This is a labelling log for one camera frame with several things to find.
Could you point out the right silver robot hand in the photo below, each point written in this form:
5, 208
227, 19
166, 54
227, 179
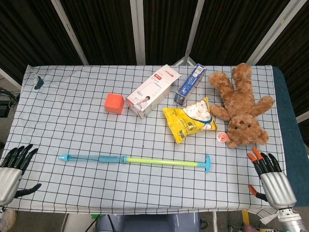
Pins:
275, 183

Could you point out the blue green toy pump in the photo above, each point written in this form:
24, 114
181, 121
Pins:
144, 161

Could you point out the white lamp carton box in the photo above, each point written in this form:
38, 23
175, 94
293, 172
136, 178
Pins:
150, 93

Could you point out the yellow marshmallow bag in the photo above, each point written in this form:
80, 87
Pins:
183, 120

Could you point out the white tripod stand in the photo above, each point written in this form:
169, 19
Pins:
186, 59

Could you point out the blue toothbrush box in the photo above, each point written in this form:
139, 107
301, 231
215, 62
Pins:
189, 84

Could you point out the white black-checked tablecloth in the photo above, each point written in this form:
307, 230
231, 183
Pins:
84, 145

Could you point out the brown teddy bear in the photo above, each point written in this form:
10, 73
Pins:
239, 106

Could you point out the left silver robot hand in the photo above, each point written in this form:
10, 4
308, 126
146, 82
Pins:
8, 177

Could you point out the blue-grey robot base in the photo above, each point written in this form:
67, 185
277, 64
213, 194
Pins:
147, 223

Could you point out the small round red-white tag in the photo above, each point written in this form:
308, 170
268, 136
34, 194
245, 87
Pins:
221, 137

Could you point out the orange cube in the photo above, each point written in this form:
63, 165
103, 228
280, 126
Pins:
114, 103

